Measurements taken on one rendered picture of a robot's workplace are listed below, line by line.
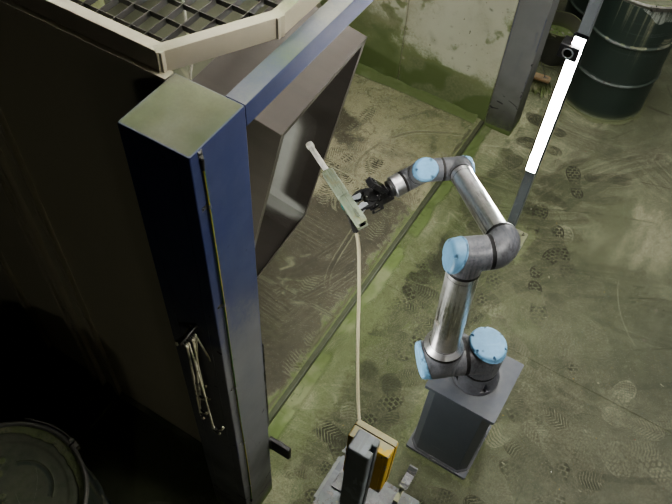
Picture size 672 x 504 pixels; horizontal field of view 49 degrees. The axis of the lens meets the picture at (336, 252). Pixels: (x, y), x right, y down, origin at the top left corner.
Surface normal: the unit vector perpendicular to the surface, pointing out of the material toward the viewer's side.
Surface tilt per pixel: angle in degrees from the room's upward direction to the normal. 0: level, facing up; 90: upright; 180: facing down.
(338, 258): 0
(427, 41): 90
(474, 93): 90
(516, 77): 90
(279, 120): 12
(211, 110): 0
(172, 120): 0
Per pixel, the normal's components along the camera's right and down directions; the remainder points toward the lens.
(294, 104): 0.22, -0.50
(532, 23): -0.52, 0.67
